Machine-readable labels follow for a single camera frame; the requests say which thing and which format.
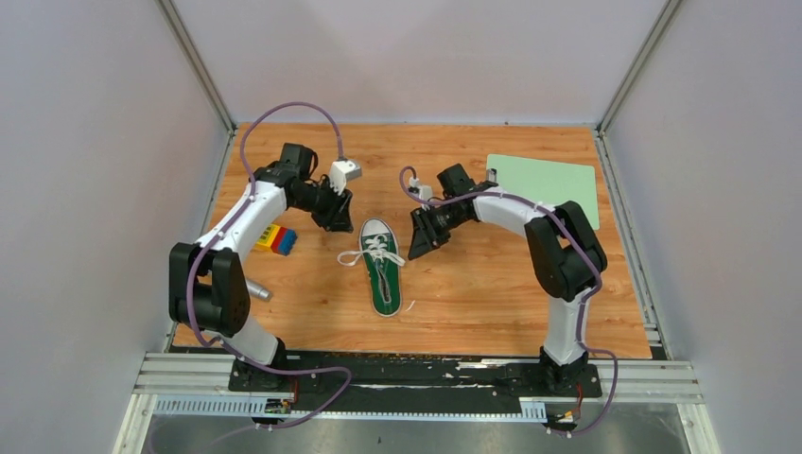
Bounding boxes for light green clipboard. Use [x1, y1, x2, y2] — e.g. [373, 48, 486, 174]
[486, 154, 600, 230]

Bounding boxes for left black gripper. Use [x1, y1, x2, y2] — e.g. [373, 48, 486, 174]
[291, 178, 355, 235]

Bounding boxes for blue yellow toy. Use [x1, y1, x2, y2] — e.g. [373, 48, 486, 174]
[254, 224, 298, 256]

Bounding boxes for purple cable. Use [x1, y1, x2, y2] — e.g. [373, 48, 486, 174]
[149, 101, 352, 454]
[399, 166, 620, 439]

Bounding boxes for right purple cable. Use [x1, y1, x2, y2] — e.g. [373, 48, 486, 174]
[399, 166, 620, 439]

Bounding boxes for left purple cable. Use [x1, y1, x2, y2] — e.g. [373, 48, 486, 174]
[149, 101, 352, 454]

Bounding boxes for green canvas sneaker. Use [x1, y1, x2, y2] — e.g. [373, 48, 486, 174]
[358, 218, 403, 317]

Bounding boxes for white shoelace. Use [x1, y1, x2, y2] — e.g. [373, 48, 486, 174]
[337, 235, 406, 267]

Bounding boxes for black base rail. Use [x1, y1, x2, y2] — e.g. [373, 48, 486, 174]
[133, 351, 703, 423]

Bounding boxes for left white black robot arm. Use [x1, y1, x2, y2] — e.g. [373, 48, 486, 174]
[167, 143, 362, 391]

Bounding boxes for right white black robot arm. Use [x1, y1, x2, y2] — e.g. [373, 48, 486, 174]
[399, 164, 607, 395]

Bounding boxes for silver microphone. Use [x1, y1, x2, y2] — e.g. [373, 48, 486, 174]
[246, 279, 272, 301]

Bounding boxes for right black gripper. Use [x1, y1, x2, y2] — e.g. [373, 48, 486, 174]
[410, 202, 469, 260]

